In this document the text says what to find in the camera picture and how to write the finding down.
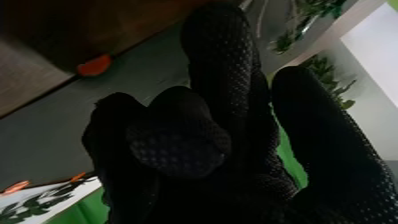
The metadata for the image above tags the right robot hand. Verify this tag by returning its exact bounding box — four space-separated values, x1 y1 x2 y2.
81 2 398 224

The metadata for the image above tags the green sprig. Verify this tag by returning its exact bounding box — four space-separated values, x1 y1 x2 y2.
0 181 100 223

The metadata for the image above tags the dark mat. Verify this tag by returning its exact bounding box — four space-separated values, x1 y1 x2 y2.
0 0 299 193

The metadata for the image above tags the white sheet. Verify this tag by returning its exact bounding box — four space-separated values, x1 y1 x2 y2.
0 175 107 224

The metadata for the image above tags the green leafy plant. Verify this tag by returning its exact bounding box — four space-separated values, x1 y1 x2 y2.
267 0 360 111

